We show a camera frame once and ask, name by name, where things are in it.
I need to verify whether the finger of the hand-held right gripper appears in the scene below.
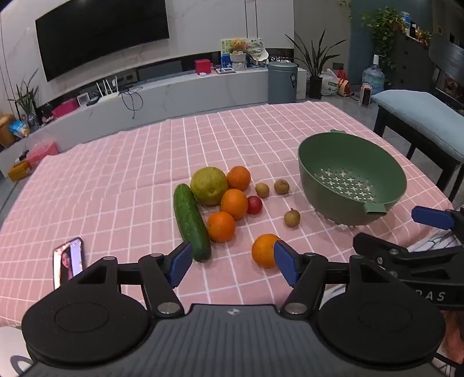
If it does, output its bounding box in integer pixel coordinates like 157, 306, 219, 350
353, 232, 411, 266
411, 205, 464, 231

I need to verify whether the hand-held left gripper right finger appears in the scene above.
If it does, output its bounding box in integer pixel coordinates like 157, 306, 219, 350
273, 240, 391, 317

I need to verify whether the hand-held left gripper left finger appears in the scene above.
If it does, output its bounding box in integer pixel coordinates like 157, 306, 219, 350
74, 241, 193, 317

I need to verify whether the orange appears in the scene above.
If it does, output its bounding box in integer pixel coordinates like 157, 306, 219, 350
206, 211, 236, 243
251, 234, 282, 269
220, 188, 249, 221
226, 166, 251, 191

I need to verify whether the green cucumber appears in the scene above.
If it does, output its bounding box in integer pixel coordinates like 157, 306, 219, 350
173, 184, 212, 262

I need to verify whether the yellow-green pomelo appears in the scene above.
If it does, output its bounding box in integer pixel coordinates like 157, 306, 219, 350
190, 167, 229, 206

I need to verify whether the green colander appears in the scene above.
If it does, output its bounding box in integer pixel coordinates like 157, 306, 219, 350
298, 130, 407, 227

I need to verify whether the light blue seat cushion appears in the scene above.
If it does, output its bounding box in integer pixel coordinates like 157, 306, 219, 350
371, 90, 464, 162

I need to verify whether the pink checked tablecloth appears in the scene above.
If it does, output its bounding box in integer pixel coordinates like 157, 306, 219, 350
0, 101, 457, 330

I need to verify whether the smartphone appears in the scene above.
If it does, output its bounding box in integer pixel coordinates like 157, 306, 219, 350
53, 236, 85, 291

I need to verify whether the white space heater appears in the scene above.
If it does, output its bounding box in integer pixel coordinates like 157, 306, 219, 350
360, 83, 374, 108

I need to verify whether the blue water jug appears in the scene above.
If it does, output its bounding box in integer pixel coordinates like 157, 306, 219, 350
362, 54, 385, 97

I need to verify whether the dark cabinet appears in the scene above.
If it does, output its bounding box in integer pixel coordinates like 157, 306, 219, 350
393, 32, 436, 91

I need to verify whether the orange bag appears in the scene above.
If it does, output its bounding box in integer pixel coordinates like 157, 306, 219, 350
337, 70, 351, 98

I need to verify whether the black wooden chair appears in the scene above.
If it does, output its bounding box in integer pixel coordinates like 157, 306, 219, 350
373, 36, 464, 204

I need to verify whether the white plastic bag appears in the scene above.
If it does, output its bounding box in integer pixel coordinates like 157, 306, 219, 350
320, 69, 341, 97

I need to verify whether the long-leaf potted plant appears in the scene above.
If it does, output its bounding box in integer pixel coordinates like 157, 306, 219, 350
285, 30, 349, 100

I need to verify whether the white television console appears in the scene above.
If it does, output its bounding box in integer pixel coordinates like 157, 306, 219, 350
0, 67, 309, 178

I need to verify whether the red plastic bag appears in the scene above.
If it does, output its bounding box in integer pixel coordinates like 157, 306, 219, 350
27, 141, 60, 169

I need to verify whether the grey trash bin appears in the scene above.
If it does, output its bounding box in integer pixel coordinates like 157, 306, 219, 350
267, 61, 298, 105

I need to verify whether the white router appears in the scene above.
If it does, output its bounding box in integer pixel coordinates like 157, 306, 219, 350
96, 75, 120, 100

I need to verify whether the yellow box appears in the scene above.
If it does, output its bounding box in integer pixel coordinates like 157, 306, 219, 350
7, 160, 33, 182

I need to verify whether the pink box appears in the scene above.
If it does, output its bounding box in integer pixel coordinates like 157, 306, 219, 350
52, 99, 79, 118

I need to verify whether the trailing green plant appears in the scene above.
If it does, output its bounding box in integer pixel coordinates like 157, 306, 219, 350
360, 7, 434, 71

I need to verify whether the blue snack bag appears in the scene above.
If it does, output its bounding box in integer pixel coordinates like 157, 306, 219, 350
8, 119, 30, 138

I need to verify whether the thin-leaf potted plant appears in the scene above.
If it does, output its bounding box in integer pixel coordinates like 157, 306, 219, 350
7, 69, 40, 124

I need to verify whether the black television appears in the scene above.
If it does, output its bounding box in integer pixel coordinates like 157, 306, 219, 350
35, 0, 171, 82

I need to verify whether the black cable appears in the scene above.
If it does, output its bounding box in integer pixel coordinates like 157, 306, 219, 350
119, 87, 144, 120

